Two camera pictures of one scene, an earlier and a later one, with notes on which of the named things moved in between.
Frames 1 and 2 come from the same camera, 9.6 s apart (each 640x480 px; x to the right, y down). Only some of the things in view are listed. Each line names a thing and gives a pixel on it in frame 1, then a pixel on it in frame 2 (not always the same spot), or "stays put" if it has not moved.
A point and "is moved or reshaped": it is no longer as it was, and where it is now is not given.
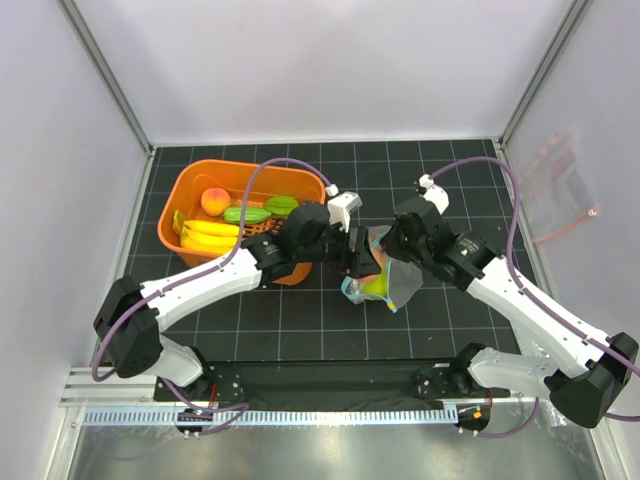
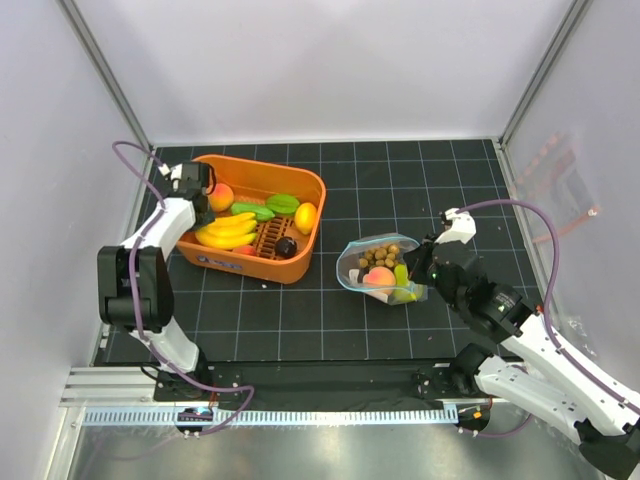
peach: x=374 y=240 → x=381 y=279
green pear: x=377 y=286 → x=403 y=291
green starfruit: x=281 y=205 stays put
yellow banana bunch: x=205 y=236 is moved or reshaped
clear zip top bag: x=395 y=283 is moved or reshaped
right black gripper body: x=398 y=247 → x=456 y=301
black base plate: x=319 y=386 stays put
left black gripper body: x=333 y=249 → x=207 y=218
